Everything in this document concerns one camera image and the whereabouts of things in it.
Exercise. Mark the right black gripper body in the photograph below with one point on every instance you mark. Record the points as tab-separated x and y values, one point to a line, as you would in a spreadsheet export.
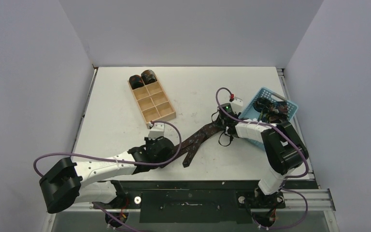
221	121

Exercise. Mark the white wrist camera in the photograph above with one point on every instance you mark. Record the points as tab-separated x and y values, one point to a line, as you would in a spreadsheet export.
156	130
235	101

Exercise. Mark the blue plastic basket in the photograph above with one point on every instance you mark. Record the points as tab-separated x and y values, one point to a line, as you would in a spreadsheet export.
252	109

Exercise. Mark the aluminium frame rail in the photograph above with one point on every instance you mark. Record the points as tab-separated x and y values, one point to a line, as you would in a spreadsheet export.
307	198

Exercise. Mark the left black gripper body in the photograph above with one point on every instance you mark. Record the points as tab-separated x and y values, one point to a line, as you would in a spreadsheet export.
149	142

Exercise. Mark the colourful ties pile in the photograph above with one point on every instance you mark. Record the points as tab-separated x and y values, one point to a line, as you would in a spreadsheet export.
271	112

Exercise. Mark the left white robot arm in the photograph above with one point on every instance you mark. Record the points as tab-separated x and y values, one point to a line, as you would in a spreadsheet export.
94	180

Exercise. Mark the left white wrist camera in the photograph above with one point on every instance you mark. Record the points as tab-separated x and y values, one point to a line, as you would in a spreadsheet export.
156	130

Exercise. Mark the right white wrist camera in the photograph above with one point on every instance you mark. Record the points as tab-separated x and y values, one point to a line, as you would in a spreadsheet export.
235	101

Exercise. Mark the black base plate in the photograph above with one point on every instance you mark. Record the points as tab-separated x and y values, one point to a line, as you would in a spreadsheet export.
200	215

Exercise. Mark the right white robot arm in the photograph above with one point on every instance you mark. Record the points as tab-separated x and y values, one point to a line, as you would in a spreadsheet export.
283	147

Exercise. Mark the wooden compartment tray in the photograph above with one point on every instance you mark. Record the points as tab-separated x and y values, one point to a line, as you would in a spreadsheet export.
153	103

